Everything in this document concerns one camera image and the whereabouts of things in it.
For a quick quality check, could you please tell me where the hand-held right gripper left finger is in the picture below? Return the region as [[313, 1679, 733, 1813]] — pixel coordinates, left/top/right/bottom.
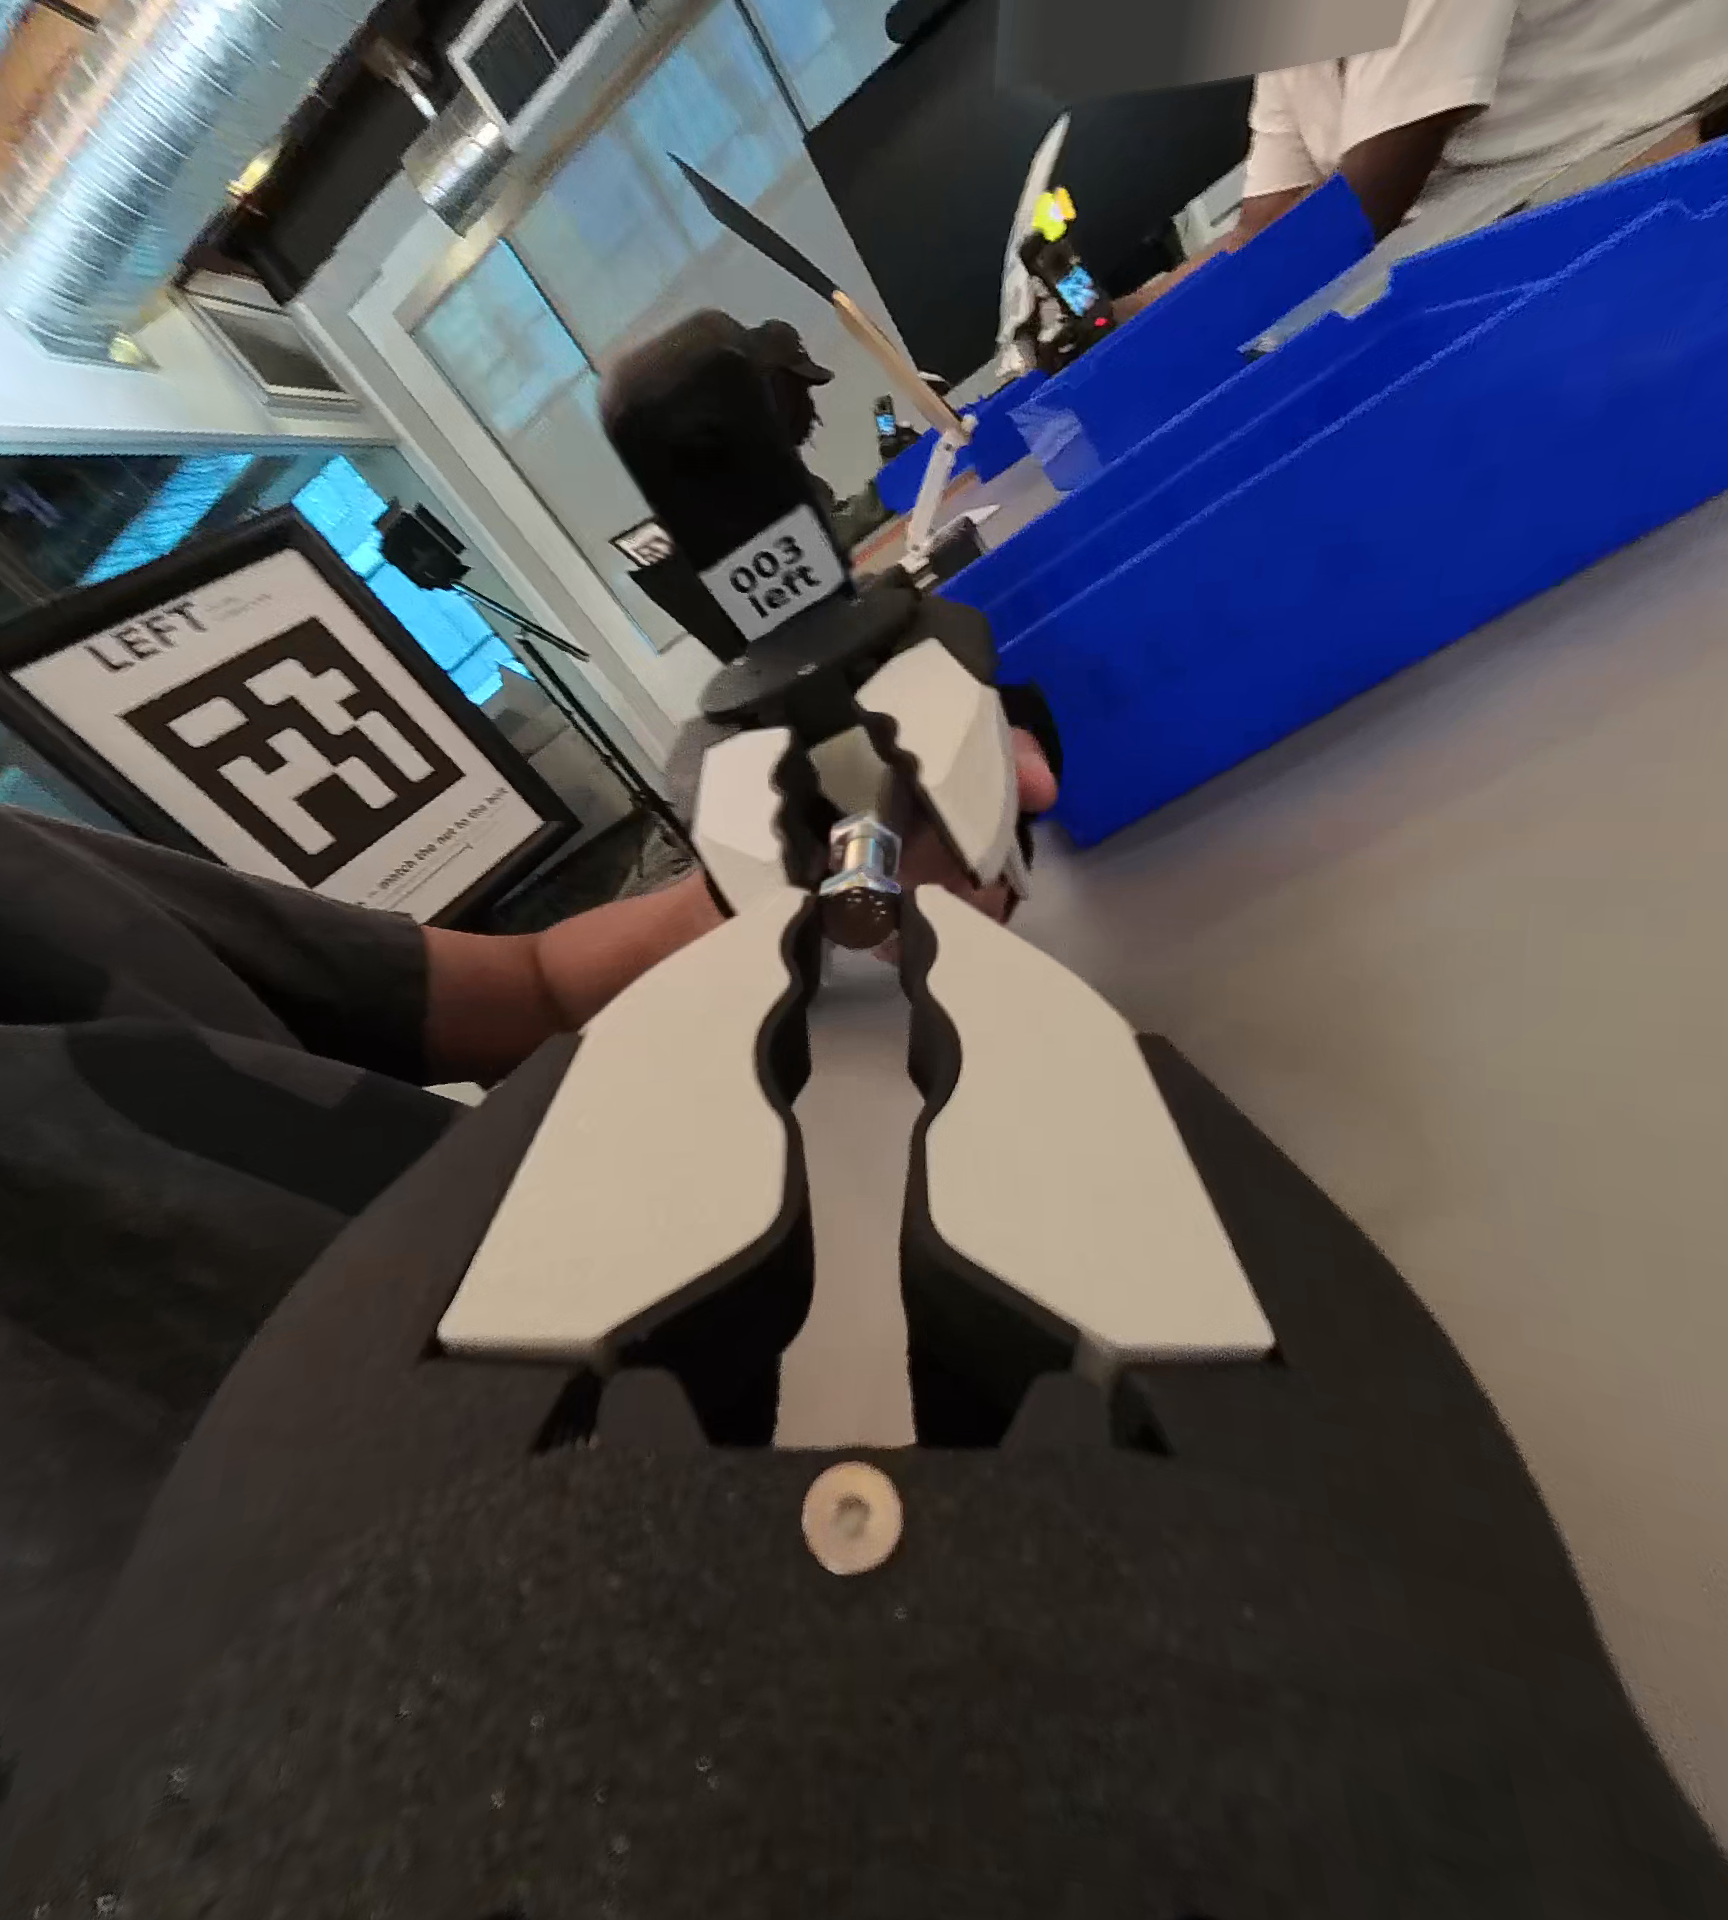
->
[[432, 888, 816, 1453]]

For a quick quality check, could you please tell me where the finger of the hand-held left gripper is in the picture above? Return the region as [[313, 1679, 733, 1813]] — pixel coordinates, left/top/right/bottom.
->
[[689, 725, 824, 913], [839, 633, 1028, 889]]

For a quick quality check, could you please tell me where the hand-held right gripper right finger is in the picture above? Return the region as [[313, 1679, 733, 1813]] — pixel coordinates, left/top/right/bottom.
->
[[898, 883, 1280, 1453]]

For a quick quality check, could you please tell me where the short thick steel bolt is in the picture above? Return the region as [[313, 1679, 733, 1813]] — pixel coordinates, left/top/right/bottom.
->
[[816, 814, 908, 950]]

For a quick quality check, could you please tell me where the blue plastic bin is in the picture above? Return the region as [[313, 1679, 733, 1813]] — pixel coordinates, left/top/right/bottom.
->
[[875, 176, 1384, 489], [935, 112, 1728, 853]]

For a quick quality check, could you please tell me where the person's left forearm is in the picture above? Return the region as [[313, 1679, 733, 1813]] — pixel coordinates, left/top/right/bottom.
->
[[418, 876, 724, 1086]]

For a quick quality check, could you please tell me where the document stand with black board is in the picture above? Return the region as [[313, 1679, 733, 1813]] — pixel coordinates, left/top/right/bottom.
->
[[666, 150, 1008, 580]]

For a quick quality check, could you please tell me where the black display screen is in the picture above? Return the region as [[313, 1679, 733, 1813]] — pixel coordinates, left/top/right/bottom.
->
[[799, 65, 1255, 383]]

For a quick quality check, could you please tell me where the white sheet with yellow mark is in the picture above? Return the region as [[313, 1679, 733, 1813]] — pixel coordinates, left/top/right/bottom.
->
[[989, 112, 1079, 383]]

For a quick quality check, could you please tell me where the white air vent grille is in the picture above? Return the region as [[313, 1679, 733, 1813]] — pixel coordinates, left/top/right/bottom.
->
[[444, 0, 612, 129]]

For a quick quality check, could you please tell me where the framed marker sign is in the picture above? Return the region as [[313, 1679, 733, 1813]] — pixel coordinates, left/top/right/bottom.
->
[[0, 501, 582, 930]]

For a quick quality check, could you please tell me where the silver air duct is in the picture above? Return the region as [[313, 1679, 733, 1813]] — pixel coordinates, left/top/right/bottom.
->
[[7, 0, 402, 353], [405, 103, 521, 234]]

